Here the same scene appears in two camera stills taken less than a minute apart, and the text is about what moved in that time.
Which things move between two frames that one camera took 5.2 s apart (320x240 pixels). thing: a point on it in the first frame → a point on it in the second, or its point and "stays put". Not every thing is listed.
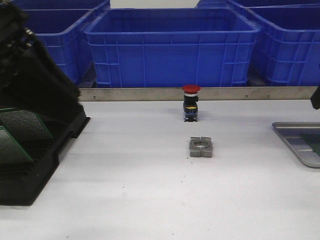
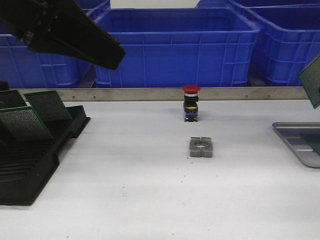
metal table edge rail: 257,93 stays put
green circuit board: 313,140 stays put
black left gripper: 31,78 → 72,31
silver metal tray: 291,132 stays put
